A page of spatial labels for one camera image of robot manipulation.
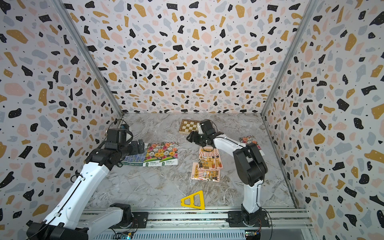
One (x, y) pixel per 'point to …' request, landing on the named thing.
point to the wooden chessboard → (188, 126)
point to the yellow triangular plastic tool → (192, 205)
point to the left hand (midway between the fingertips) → (136, 143)
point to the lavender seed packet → (136, 159)
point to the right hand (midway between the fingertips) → (190, 139)
